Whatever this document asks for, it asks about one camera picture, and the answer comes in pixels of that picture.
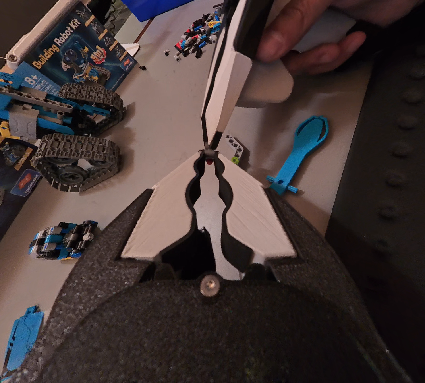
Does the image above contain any blue grey tracked toy robot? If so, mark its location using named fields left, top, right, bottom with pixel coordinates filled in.
left=0, top=71, right=127, bottom=193

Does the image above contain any grey desk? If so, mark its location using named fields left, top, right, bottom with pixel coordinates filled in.
left=0, top=0, right=374, bottom=377

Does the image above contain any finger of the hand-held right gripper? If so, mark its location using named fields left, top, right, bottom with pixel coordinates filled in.
left=201, top=0, right=238, bottom=148
left=209, top=0, right=253, bottom=150

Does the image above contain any small blue black toy car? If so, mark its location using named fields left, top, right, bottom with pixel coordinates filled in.
left=28, top=220, right=99, bottom=261

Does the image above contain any black dimpled pad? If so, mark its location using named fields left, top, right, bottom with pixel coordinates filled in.
left=325, top=1, right=425, bottom=383

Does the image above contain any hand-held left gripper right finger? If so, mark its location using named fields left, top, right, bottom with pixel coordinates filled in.
left=215, top=153, right=298, bottom=273

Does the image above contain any dark blue toy kit box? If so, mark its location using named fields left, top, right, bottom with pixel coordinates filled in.
left=0, top=137, right=44, bottom=241

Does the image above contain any blue brick separator tool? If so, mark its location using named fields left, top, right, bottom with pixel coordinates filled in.
left=266, top=115, right=330, bottom=196

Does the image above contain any blue toy panel piece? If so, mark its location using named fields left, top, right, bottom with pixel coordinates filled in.
left=5, top=305, right=45, bottom=373

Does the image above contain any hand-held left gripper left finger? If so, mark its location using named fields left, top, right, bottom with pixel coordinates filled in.
left=120, top=151, right=204, bottom=261

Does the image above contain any pile of toy building pieces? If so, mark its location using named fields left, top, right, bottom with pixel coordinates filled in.
left=174, top=4, right=224, bottom=62

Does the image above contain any building robot kit booklet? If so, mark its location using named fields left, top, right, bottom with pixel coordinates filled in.
left=23, top=2, right=139, bottom=92

